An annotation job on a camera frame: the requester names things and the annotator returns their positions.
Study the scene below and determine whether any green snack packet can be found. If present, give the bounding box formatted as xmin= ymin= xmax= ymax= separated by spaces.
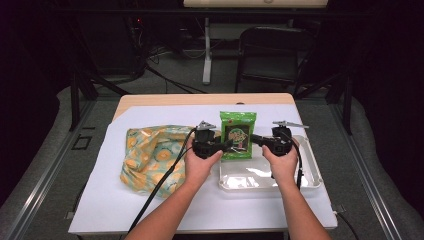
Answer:
xmin=219 ymin=111 xmax=258 ymax=161

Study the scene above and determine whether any person's right hand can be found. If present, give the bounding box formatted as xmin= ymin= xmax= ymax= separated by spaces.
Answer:
xmin=261 ymin=138 xmax=300 ymax=190

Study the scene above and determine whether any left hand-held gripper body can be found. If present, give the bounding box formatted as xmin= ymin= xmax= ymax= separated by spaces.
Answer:
xmin=192 ymin=120 xmax=223 ymax=160

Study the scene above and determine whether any hand-held gripper black cable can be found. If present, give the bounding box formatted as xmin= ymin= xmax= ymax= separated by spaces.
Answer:
xmin=282 ymin=130 xmax=305 ymax=191
xmin=127 ymin=127 xmax=198 ymax=234

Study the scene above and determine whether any white plastic tray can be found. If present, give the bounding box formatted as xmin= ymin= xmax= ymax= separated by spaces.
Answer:
xmin=218 ymin=134 xmax=324 ymax=192

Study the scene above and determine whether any black folding chair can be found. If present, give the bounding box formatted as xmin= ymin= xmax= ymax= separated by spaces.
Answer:
xmin=234 ymin=26 xmax=318 ymax=98

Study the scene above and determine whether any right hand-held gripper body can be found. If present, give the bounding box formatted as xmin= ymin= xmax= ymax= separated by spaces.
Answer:
xmin=270 ymin=120 xmax=309 ymax=157

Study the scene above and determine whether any aluminium floor rail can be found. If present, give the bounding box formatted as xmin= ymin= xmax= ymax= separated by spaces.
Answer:
xmin=3 ymin=99 xmax=98 ymax=240
xmin=328 ymin=103 xmax=405 ymax=240

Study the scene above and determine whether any left hand-held gripper black cable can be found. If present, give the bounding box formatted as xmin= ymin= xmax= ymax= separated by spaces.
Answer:
xmin=127 ymin=127 xmax=198 ymax=234

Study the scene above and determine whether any right hand-held gripper black cable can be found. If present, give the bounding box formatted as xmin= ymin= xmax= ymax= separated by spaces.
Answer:
xmin=282 ymin=130 xmax=305 ymax=191

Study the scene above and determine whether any black cable at table corner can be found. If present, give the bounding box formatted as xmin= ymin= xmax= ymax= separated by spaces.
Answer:
xmin=334 ymin=210 xmax=360 ymax=240

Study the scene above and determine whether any white table mat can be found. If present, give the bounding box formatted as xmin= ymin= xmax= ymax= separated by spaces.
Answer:
xmin=68 ymin=103 xmax=338 ymax=234

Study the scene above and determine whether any white desk leg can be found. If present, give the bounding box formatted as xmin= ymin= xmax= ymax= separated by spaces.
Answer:
xmin=202 ymin=17 xmax=214 ymax=86

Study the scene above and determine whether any black floor cable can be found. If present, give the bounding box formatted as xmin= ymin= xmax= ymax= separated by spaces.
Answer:
xmin=144 ymin=64 xmax=208 ymax=95

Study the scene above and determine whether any floral yellow fabric bag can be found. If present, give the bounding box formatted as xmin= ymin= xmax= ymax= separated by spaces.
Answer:
xmin=119 ymin=124 xmax=198 ymax=200

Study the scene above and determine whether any black metal stand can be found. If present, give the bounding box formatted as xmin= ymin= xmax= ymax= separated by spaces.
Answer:
xmin=294 ymin=71 xmax=355 ymax=136
xmin=68 ymin=71 xmax=132 ymax=132

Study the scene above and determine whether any person's left hand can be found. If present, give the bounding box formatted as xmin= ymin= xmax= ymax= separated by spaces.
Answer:
xmin=183 ymin=138 xmax=224 ymax=188

